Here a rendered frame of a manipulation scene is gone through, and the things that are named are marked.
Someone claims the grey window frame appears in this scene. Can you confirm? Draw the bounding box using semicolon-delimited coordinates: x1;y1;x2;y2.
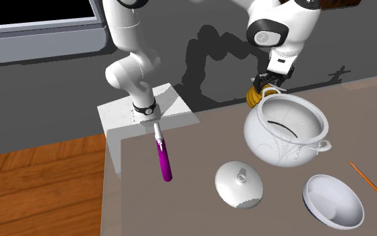
0;0;108;65

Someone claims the yellow ribbed vase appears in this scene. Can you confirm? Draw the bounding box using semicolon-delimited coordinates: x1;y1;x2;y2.
246;83;275;109

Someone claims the white bowl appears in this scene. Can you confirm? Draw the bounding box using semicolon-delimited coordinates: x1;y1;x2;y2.
301;174;365;231

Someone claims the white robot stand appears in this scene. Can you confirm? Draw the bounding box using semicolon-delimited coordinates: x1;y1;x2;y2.
96;82;201;180

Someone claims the white pot lid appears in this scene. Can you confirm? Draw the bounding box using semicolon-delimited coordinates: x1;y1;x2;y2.
214;160;265;210

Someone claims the purple white spray bottle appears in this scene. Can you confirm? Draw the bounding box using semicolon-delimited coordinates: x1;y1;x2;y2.
153;123;173;183

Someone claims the orange pencil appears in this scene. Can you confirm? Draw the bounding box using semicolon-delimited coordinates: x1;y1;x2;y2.
348;161;377;213

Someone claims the white two-handled pot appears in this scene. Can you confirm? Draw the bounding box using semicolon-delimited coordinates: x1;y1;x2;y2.
242;88;333;168

